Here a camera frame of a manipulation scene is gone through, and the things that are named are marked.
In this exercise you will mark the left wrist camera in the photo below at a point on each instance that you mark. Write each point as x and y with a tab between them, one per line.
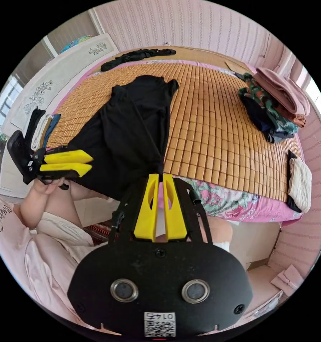
16	152

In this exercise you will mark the person's left forearm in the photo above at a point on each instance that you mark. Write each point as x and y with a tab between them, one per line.
32	211

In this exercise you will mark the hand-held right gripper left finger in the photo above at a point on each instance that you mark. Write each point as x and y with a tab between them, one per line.
147	213

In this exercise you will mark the black long sleeve shirt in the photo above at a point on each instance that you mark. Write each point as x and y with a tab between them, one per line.
128	128

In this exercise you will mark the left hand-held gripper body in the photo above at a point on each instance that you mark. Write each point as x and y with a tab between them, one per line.
33	167

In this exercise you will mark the bed with woven mat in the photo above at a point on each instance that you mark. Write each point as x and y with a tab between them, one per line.
216	128

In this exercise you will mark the colourful pile of clothes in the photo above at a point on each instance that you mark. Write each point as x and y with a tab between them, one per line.
272	107

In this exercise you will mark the white and black pile of clothes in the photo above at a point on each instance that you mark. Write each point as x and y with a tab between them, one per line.
299	181

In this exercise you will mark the window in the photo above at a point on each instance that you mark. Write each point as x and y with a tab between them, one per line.
4	112

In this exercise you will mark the person's left hand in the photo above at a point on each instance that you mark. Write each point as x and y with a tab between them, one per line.
46	188

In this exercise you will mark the black white blue pile of clothes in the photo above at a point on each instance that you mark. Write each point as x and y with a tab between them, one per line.
38	128

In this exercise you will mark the red patterned rug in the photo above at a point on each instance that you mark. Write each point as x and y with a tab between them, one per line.
97	232

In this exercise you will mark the person's body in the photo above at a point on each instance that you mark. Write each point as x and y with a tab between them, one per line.
29	267

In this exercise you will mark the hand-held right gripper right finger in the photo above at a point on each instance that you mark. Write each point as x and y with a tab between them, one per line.
175	221

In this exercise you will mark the crumpled black garment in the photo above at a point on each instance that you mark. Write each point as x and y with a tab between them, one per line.
135	56

